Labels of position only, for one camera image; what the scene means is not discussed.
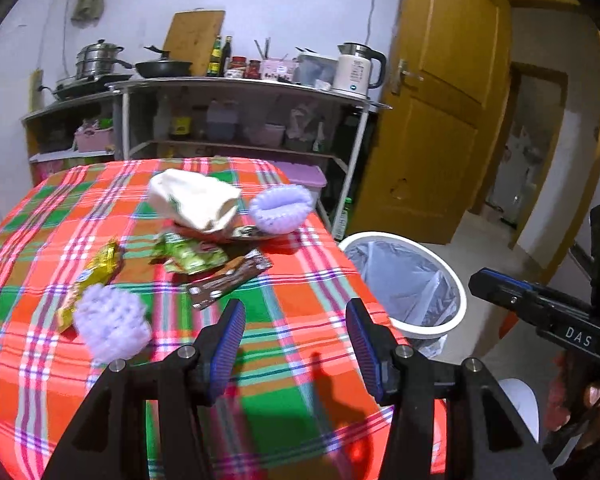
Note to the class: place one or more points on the yellow label bottle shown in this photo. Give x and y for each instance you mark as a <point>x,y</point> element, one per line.
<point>180,122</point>

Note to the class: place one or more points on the black cooktop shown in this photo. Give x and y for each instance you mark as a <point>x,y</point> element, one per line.
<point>85,85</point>

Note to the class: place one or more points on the stainless steel steamer pot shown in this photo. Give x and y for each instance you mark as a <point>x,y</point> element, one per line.
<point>97,60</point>

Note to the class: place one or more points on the gold snack wrapper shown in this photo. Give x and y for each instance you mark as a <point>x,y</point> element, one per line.
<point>100,265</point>

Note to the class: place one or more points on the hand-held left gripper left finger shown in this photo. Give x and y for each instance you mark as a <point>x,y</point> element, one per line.
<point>227,345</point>

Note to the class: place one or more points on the white round trash bin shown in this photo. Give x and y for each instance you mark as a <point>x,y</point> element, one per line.
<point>452,310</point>

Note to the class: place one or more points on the dark oil jug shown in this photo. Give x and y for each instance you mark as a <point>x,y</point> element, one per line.
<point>222,122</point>

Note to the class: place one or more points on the red lidded jar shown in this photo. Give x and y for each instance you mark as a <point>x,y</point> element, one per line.
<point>238,66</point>

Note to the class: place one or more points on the purple foam fruit net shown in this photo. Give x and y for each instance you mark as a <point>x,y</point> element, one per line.
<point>110,320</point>
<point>280,205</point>

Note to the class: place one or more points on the crumpled plastic bags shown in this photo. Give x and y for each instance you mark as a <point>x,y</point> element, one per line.
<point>305,120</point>

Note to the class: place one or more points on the green glass bottle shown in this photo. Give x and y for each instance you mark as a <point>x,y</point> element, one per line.
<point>343,220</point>

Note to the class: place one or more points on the wooden side cabinet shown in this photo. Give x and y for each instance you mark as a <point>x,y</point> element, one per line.
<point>45,115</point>

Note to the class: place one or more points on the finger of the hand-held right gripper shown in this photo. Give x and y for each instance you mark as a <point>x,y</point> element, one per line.
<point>500,287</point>

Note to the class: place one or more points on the white electric kettle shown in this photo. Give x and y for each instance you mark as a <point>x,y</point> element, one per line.
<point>352,72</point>

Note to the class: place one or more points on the green label sauce bottle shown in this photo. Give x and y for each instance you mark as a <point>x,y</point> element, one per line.
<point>213,60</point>

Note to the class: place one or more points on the black frying pan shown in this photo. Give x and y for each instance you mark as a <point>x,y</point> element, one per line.
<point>162,66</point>

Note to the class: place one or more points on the purple lidded storage box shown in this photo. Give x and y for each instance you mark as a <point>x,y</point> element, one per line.
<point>302,175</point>

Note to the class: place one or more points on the white round stool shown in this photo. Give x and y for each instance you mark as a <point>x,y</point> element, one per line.
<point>522,405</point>

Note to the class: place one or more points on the plaid tablecloth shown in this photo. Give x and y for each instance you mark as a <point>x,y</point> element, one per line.
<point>290,280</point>

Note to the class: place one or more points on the metal shelf rack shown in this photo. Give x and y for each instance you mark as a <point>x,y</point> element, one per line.
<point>230,85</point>

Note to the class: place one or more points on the clear plastic bin liner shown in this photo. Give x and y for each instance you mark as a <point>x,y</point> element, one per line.
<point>405,280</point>

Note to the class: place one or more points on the brown snack wrapper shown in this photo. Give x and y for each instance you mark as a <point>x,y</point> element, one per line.
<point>225,280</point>

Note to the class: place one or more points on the pink utensil holder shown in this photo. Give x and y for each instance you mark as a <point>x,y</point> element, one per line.
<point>280,70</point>

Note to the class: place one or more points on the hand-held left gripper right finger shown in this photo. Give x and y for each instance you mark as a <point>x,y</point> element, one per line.
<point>365,350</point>

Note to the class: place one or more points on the wooden cutting board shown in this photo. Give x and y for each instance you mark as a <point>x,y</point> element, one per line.
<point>192,40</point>

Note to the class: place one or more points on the wall power strip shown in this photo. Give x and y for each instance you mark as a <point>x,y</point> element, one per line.
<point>36,90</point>

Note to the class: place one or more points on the white paper bag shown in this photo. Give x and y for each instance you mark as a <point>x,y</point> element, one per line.
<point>190,195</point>

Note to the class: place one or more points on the dark sauce bottle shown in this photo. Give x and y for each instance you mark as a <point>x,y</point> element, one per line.
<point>227,55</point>

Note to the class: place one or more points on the pink basket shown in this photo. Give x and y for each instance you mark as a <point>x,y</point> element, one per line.
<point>95,139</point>

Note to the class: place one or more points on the yellow wooden door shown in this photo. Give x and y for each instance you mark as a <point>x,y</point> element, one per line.
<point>430,135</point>

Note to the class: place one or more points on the green snack wrapper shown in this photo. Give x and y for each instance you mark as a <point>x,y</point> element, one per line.
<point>190,255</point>

